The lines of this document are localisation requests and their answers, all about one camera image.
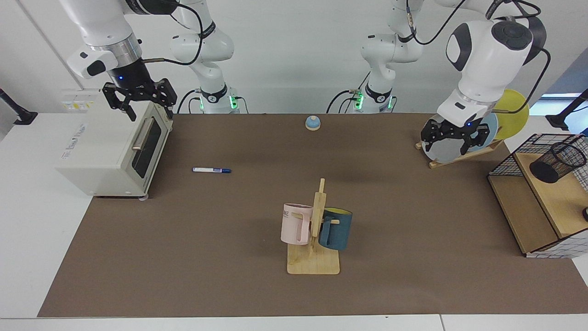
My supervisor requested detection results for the pink cup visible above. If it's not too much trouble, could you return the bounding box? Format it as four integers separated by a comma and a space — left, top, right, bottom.
281, 203, 314, 245

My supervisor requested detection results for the black base cable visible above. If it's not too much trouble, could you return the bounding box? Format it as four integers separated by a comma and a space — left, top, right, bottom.
177, 90, 203, 114
326, 90, 363, 114

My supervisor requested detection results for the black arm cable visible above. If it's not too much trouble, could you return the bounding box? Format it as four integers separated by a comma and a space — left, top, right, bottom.
407, 0, 552, 114
140, 0, 205, 65

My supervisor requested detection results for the brown table cloth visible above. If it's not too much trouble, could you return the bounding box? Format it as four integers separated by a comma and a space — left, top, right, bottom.
38, 114, 588, 318

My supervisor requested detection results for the black mesh pen holder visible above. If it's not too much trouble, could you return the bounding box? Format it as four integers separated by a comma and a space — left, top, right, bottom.
529, 142, 588, 184

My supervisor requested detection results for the teal cup with yellow inside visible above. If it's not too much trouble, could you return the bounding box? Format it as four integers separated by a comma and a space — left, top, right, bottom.
318, 208, 353, 251

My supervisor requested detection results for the black clamp stand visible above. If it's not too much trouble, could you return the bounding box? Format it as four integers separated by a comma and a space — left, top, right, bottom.
0, 88, 38, 126
546, 90, 588, 131

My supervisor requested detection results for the grey plate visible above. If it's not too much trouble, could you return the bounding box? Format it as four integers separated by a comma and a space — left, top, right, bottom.
422, 137, 464, 164

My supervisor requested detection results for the pale toaster oven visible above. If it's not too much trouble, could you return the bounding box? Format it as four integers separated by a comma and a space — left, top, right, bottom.
55, 88, 174, 199

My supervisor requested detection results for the white socket box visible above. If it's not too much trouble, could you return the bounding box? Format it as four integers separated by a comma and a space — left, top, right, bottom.
61, 88, 101, 112

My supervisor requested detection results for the wooden plate rack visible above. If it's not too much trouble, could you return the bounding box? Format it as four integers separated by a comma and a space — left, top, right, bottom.
415, 139, 504, 169

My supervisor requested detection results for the light blue plate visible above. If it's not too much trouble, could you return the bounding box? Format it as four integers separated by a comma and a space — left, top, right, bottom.
466, 113, 499, 152

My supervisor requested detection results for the wooden cup stand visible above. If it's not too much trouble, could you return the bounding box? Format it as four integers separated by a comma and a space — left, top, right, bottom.
287, 178, 341, 275

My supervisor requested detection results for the wire basket with wooden floor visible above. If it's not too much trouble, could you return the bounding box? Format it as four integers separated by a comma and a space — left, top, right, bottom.
488, 133, 588, 259

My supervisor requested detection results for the yellow plate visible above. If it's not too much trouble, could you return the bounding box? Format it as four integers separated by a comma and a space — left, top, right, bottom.
494, 89, 530, 140

